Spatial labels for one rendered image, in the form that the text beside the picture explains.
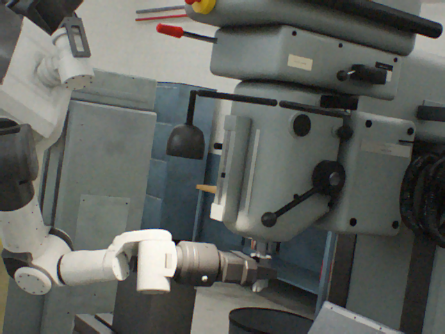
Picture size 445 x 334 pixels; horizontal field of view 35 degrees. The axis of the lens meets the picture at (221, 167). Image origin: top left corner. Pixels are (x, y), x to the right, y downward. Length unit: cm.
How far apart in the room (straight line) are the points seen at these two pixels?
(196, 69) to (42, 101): 829
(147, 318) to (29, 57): 67
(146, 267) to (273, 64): 46
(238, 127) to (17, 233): 48
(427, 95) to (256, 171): 46
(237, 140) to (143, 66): 965
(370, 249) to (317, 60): 59
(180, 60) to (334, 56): 873
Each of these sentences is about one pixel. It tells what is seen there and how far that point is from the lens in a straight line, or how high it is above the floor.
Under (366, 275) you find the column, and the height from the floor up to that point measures 122.
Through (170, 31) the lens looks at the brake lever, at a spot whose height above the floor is 170.
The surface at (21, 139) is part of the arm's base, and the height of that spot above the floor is 145.
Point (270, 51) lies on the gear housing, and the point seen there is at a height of 168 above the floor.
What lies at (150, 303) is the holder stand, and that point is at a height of 109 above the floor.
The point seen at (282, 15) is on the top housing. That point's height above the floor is 174.
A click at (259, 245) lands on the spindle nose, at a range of 149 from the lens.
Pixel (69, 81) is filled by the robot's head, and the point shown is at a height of 157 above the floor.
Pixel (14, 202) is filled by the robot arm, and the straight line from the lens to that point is 140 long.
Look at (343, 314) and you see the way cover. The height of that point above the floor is 111.
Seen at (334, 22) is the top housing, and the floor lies 175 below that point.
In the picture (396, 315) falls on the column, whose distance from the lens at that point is 174.
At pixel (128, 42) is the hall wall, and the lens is 1140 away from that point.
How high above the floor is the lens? 152
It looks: 3 degrees down
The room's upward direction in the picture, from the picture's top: 8 degrees clockwise
